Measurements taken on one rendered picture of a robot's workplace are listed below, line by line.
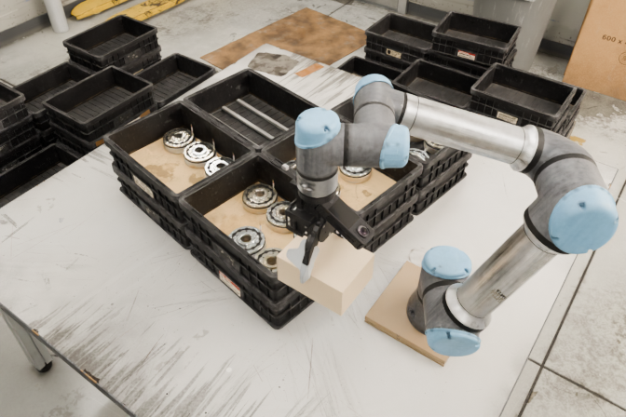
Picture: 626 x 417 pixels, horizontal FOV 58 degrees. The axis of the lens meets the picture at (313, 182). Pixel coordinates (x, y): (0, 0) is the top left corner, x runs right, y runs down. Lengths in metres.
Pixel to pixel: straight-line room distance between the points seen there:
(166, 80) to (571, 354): 2.33
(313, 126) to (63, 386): 1.76
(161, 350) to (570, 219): 1.04
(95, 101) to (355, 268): 2.01
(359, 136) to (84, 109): 2.08
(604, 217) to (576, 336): 1.56
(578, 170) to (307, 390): 0.81
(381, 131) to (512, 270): 0.41
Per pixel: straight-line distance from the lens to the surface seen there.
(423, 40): 3.56
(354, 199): 1.71
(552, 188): 1.11
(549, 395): 2.43
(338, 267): 1.15
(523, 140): 1.16
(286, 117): 2.04
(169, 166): 1.88
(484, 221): 1.90
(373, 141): 0.95
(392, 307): 1.59
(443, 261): 1.41
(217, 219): 1.67
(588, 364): 2.56
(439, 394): 1.50
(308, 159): 0.96
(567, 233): 1.09
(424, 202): 1.86
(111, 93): 2.96
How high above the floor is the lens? 2.00
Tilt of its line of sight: 42 degrees down
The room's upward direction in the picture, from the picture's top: straight up
